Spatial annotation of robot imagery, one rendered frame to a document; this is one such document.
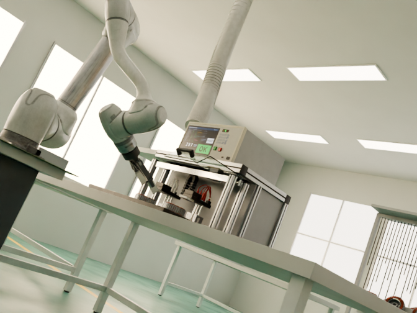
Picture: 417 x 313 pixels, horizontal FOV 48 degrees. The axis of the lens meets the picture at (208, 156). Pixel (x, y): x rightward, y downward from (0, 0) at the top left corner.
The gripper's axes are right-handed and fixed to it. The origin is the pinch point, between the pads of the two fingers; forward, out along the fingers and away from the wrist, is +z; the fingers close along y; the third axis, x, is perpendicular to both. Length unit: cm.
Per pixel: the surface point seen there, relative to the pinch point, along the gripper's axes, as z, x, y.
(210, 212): 37.8, 23.1, -10.2
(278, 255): 2, 9, 84
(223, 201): 21.9, 24.8, 12.5
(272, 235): 60, 43, 8
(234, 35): 11, 163, -175
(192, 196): 19.1, 16.4, -2.7
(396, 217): 274, 253, -137
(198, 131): 7, 46, -36
